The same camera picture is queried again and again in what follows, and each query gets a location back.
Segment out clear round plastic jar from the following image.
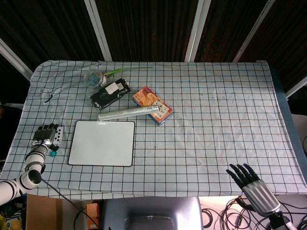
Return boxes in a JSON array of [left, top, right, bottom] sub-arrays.
[[83, 69, 107, 88]]

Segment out clear plastic wrap roll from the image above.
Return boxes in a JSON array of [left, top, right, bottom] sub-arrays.
[[97, 104, 161, 121]]

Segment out black foil snack bag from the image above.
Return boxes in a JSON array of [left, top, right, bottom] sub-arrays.
[[90, 78, 131, 111]]

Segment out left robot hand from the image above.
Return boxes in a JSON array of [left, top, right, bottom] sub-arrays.
[[32, 123, 60, 146]]

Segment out tangle of black floor cables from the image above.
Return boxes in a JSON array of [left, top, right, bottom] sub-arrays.
[[201, 195, 307, 230]]

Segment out orange box under table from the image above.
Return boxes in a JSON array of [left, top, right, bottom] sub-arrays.
[[86, 203, 101, 230]]

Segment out green plant stem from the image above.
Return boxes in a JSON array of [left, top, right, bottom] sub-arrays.
[[103, 67, 153, 77]]

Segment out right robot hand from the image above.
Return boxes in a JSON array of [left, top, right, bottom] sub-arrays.
[[225, 163, 281, 218]]

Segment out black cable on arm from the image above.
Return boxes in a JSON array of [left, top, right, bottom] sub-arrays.
[[40, 176, 103, 230]]

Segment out white board with black rim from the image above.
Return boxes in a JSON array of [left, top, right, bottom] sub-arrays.
[[68, 120, 136, 167]]

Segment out orange and blue snack box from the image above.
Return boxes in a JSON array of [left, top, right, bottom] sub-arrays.
[[132, 86, 174, 126]]

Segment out grey robot chest housing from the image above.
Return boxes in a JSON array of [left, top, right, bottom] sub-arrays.
[[99, 196, 204, 230]]

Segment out white grid pattern tablecloth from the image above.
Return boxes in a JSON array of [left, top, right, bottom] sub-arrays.
[[0, 60, 307, 200]]

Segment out brown cardboard box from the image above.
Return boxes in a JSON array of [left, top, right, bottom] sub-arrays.
[[25, 193, 63, 230]]

